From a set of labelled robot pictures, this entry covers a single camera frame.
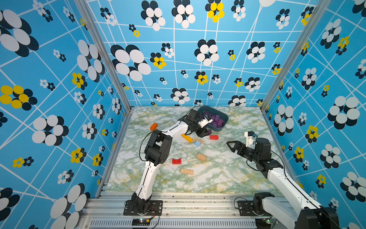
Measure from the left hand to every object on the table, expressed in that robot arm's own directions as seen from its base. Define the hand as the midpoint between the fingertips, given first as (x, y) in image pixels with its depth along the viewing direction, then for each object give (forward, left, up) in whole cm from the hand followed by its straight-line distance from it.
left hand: (208, 129), depth 98 cm
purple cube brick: (+13, -8, -3) cm, 16 cm away
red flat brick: (-2, -5, -7) cm, 9 cm away
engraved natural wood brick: (-6, +5, -5) cm, 9 cm away
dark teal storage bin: (+16, -13, -3) cm, 21 cm away
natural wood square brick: (-19, +6, -4) cm, 20 cm away
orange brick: (+7, +40, -6) cm, 41 cm away
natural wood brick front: (-27, +15, -6) cm, 31 cm away
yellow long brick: (-3, +15, -7) cm, 17 cm away
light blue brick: (-8, +7, -5) cm, 12 cm away
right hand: (-15, -13, +7) cm, 21 cm away
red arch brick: (-21, +22, -6) cm, 31 cm away
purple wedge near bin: (+1, -1, -5) cm, 5 cm away
